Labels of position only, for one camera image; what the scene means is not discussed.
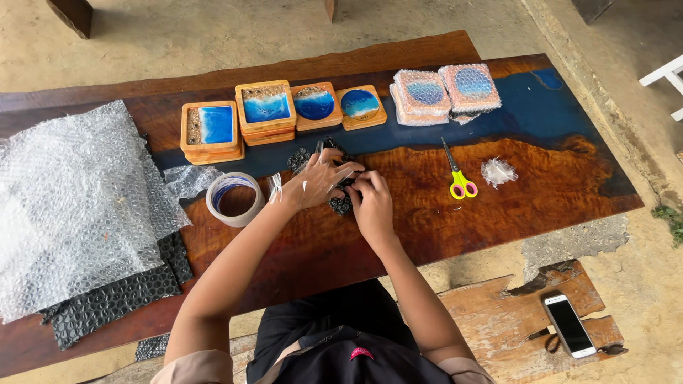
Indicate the clear packing tape roll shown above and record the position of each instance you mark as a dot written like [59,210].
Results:
[235,219]

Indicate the plain wooden coaster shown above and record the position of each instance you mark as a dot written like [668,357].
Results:
[216,160]
[269,141]
[269,134]

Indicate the square beach resin wooden coaster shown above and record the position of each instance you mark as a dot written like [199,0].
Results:
[211,125]

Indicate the round sand resin wooden coaster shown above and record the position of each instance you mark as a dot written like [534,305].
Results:
[315,104]

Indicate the green weeds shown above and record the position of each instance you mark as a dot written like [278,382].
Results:
[671,219]

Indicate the rough wooden bench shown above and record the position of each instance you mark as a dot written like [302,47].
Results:
[496,320]

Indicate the pile of clear bubble wrap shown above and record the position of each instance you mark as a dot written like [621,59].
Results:
[80,213]

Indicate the small clear bubble wrap piece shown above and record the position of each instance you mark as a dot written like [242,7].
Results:
[189,180]

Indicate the black bubble wrap sheets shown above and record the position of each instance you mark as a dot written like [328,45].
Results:
[117,298]

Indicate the clear bubble wrapped coaster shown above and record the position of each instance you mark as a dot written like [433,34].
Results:
[469,85]
[419,118]
[424,90]

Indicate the round blue resin wooden coaster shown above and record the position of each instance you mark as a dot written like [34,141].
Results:
[360,105]

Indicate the white smartphone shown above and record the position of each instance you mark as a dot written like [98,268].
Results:
[569,325]

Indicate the crumpled clear plastic scrap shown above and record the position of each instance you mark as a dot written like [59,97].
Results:
[499,172]

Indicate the person's left fingers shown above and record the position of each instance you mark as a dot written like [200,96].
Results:
[341,166]

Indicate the dark wooden leg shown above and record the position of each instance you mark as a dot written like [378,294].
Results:
[72,15]

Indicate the black bubble coaster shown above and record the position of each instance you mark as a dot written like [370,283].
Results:
[341,205]

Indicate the person's right hand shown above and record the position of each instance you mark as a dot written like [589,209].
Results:
[373,213]

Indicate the brown wooden plank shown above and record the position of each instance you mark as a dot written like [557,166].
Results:
[320,64]

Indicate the black bubble wrap scrap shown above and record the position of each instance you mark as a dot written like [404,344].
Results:
[152,346]

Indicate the person's left hand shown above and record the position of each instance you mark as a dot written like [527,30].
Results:
[315,184]

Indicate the clear tape strip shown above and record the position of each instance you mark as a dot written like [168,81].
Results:
[275,187]

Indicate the white chair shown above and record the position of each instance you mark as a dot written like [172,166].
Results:
[667,74]

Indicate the thin wooden leg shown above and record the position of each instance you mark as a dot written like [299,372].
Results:
[331,8]

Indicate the dark wrapped coaster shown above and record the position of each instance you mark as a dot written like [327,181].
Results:
[463,116]

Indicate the square wave resin wooden coaster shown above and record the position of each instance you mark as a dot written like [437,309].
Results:
[265,104]

